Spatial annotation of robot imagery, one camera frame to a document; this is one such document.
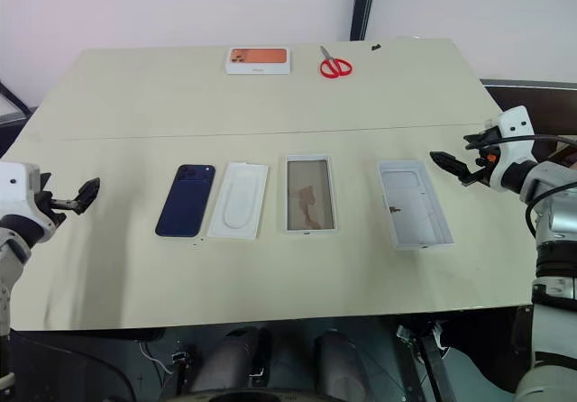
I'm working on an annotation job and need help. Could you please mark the orange printed phone box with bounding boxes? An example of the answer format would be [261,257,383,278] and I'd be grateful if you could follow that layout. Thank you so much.
[224,47,292,77]

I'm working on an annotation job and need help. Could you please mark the black metal stand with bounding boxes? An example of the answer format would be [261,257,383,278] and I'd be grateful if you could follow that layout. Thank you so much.
[394,323,454,402]

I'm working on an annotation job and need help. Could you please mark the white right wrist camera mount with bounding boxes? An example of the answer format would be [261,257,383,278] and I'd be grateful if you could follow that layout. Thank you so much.
[484,105,538,191]

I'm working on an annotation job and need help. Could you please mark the dark window frame post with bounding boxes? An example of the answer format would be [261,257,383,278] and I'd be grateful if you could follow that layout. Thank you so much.
[348,0,380,42]

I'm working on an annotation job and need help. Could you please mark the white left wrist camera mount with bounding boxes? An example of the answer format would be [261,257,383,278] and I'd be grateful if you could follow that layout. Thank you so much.
[0,161,58,243]

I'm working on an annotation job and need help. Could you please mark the dark blue smartphone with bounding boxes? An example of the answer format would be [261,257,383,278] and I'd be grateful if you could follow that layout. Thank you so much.
[155,163,216,239]

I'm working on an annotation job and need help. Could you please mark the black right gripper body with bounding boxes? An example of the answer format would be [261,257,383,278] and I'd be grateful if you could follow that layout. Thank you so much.
[471,145,499,187]

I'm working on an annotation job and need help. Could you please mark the dark side table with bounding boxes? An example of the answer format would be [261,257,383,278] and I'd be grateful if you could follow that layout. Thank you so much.
[479,78,577,160]

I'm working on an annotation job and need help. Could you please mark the grey metal frame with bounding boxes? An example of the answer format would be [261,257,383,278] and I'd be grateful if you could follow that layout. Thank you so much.
[0,78,33,127]

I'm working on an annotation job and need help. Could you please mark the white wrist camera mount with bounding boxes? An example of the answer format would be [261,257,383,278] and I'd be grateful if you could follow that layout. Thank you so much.
[484,105,538,191]
[0,161,58,243]

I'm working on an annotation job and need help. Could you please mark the red handled scissors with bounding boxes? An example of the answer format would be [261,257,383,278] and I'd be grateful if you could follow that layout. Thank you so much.
[318,45,353,80]

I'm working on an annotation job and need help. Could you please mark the white phone tray insert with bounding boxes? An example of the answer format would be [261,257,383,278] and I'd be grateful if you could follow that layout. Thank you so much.
[207,161,270,241]

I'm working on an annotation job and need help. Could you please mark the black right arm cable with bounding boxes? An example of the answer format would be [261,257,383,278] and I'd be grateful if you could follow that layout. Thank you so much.
[489,133,577,237]

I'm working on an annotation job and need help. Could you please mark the dark rounded shape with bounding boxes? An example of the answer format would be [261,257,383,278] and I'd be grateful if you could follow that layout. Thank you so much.
[191,326,272,395]
[312,329,376,399]

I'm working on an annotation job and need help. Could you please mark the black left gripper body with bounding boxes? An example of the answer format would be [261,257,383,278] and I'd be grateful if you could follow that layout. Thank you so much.
[38,172,69,227]

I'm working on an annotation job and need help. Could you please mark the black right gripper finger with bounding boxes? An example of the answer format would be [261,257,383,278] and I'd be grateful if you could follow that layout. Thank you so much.
[430,151,477,186]
[463,127,492,151]

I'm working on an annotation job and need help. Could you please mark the dark blue phone box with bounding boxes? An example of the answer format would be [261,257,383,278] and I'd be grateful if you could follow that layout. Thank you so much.
[377,159,455,251]

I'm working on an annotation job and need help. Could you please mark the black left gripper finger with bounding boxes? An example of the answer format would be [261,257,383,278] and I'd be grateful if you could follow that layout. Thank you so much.
[77,177,101,205]
[50,189,89,216]

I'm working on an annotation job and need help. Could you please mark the white thin cable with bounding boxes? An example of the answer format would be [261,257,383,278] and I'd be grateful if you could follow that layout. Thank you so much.
[138,340,175,375]

